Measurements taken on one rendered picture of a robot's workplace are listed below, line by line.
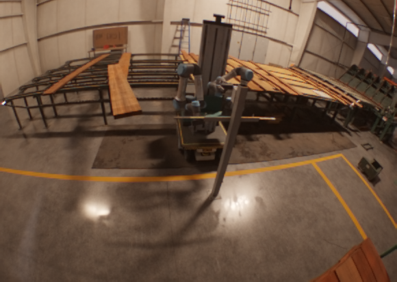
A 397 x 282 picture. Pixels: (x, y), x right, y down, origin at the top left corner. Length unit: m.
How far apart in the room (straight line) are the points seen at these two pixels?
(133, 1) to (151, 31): 1.86
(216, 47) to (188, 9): 6.83
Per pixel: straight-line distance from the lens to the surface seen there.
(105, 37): 8.91
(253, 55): 9.27
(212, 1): 9.06
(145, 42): 8.70
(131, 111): 1.57
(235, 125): 1.34
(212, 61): 2.03
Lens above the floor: 1.63
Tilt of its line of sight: 34 degrees down
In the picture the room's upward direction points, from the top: 7 degrees clockwise
